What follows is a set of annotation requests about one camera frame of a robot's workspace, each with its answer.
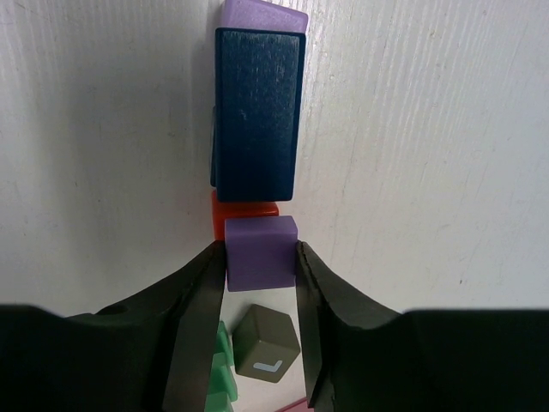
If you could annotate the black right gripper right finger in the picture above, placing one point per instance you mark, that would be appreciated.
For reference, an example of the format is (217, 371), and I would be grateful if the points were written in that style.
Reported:
(359, 355)

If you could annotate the dark blue wood block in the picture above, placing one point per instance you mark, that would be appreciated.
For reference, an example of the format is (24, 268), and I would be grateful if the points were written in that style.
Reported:
(258, 90)

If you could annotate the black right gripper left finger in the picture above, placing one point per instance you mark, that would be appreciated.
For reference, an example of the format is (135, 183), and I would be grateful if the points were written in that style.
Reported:
(152, 351)

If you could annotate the green hospital wood block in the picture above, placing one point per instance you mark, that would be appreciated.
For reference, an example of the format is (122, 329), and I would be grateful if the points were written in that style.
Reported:
(222, 387)

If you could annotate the brown window wood block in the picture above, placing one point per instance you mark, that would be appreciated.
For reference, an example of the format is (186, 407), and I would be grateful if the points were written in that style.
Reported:
(265, 344)

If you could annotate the red orange wood cube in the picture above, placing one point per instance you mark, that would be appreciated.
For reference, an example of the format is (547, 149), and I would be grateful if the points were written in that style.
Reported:
(222, 211)

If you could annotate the large lilac wood block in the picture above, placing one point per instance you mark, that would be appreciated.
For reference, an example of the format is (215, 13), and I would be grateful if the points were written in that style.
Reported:
(262, 15)

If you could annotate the small dark blue wood cube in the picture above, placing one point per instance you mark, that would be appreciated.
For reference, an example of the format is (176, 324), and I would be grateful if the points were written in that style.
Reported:
(212, 149)

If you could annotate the small lilac wood block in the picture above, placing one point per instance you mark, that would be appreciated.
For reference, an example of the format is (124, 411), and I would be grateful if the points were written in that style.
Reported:
(260, 253)

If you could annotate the pink plastic box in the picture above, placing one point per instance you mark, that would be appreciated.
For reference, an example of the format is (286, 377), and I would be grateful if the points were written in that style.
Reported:
(298, 406)

